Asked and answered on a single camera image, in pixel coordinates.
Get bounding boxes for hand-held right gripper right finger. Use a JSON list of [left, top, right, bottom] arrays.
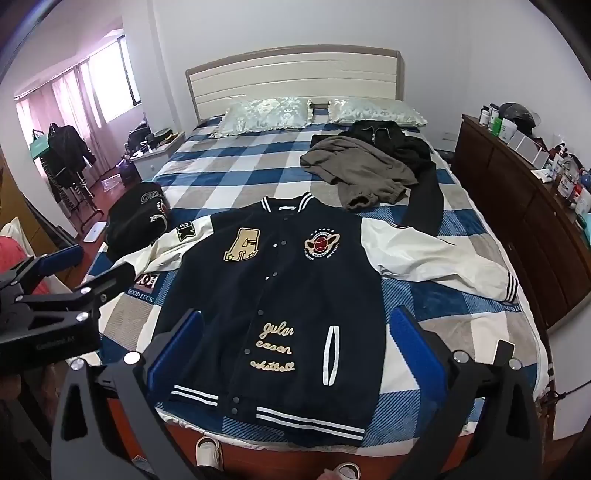
[[389, 305, 543, 480]]

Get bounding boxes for dark wooden dresser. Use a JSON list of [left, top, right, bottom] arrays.
[[450, 113, 591, 331]]

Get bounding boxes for blue checked bed blanket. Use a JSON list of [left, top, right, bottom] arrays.
[[81, 115, 551, 455]]

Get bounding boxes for purple bag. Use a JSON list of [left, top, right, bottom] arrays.
[[119, 156, 140, 184]]

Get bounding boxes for clothes rack with dark clothes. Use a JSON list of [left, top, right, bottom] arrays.
[[39, 122, 105, 228]]

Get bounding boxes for pale patterned ruffled pillow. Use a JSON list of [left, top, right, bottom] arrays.
[[327, 97, 428, 128], [216, 95, 315, 138]]

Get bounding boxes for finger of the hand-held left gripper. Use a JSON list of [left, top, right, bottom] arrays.
[[16, 265, 142, 329], [0, 244, 85, 296]]

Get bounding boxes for black bag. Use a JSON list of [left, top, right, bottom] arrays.
[[126, 121, 179, 152]]

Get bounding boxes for black embroidered jacket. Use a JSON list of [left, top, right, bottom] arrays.
[[105, 182, 173, 262]]

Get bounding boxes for white box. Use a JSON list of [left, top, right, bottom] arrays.
[[507, 130, 551, 169]]

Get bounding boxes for black cable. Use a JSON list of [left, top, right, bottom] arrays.
[[539, 385, 591, 406]]

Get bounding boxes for teal paper bag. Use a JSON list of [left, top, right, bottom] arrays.
[[28, 133, 52, 158]]

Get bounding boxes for pink curtains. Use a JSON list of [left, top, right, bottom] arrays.
[[15, 46, 140, 177]]

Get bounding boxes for black helmet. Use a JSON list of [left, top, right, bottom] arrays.
[[498, 102, 537, 136]]

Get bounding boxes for red cloth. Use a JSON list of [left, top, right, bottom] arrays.
[[0, 234, 38, 297]]

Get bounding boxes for navy white varsity jacket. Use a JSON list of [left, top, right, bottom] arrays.
[[111, 193, 522, 448]]

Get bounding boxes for beige bed headboard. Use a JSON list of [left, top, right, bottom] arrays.
[[185, 45, 407, 126]]

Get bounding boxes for grey-brown sweatshirt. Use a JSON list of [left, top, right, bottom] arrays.
[[300, 135, 419, 212]]

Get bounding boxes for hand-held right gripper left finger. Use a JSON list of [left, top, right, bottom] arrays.
[[50, 308, 206, 480]]

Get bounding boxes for white nightstand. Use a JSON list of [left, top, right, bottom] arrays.
[[129, 132, 186, 182]]

